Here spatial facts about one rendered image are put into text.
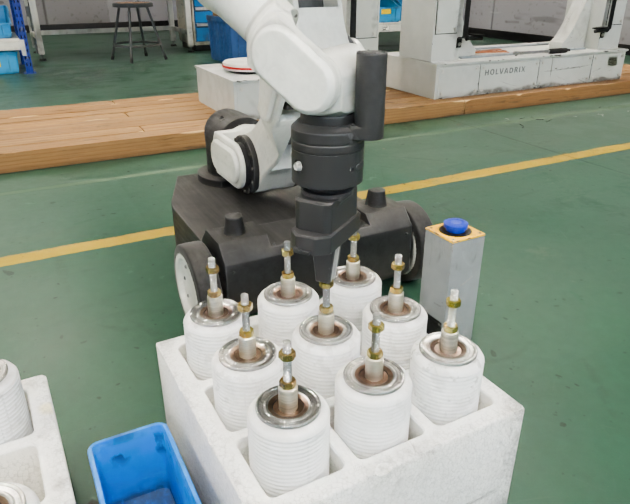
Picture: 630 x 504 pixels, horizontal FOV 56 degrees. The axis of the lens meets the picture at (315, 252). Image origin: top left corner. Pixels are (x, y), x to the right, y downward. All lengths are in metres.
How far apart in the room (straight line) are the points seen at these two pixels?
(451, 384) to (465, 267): 0.28
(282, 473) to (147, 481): 0.31
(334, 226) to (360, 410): 0.22
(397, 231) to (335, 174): 0.69
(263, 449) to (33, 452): 0.30
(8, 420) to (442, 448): 0.54
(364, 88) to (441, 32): 2.74
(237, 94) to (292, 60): 2.14
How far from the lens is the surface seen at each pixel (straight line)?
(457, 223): 1.00
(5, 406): 0.84
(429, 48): 3.40
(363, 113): 0.68
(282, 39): 0.66
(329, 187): 0.69
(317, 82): 0.65
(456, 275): 1.00
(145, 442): 0.92
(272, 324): 0.90
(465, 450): 0.82
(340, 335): 0.82
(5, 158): 2.58
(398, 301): 0.87
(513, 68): 3.71
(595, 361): 1.33
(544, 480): 1.03
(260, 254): 1.21
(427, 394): 0.80
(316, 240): 0.70
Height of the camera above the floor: 0.70
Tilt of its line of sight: 25 degrees down
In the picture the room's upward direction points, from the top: straight up
